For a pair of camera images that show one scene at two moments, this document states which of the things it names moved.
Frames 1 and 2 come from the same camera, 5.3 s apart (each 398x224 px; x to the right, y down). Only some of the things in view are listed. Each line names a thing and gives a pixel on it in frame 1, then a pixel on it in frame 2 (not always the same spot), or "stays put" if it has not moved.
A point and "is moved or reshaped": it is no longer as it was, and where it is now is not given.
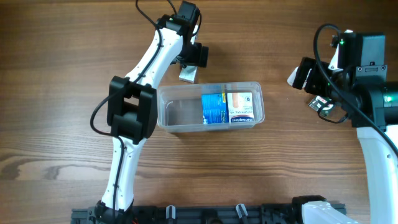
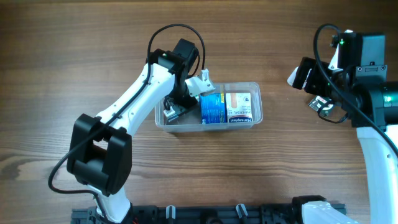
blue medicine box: [214, 108] stays put
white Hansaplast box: [240, 107] stays put
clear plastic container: [179, 106] stays put
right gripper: [305, 79] stays put
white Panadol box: [188, 74] is moved or reshaped
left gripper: [195, 55] -> [179, 109]
